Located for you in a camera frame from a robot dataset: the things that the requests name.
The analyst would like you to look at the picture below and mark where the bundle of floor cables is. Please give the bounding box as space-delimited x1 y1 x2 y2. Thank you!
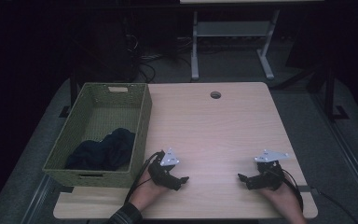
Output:
124 34 194 83

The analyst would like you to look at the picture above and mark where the right hand-held gripper black cable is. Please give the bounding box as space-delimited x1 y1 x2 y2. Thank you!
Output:
274 167 352 224

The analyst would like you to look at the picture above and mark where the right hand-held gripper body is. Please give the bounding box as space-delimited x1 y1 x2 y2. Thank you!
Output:
254 149 290 191

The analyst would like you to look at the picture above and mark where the left hand-held gripper black cable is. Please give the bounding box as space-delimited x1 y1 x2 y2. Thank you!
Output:
124 150 166 204

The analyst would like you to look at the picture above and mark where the green woven basket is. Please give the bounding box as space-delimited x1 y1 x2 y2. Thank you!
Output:
42 82 153 189

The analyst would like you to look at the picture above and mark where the person's left hand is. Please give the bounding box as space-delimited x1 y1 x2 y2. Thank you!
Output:
130 174 169 213

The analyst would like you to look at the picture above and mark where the white metal table frame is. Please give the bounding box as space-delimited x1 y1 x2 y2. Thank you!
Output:
190 8 281 81

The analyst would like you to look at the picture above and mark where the metal floor rail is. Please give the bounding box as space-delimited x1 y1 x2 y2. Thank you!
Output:
21 174 55 224
310 92 358 216

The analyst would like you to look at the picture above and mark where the person's right hand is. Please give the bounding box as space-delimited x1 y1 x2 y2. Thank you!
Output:
259 174 307 220

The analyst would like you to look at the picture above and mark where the dark blue garment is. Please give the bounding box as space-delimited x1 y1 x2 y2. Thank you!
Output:
64 127 137 172

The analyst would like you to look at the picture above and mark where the black stand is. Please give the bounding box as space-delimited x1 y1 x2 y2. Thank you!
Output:
285 46 351 122
59 69 79 119

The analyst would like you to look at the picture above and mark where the hand-held gripper black cable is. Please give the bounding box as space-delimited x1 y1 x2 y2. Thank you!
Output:
124 150 166 204
274 167 352 224

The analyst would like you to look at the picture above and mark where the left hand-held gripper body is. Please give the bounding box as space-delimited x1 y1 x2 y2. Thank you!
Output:
147 147 181 189

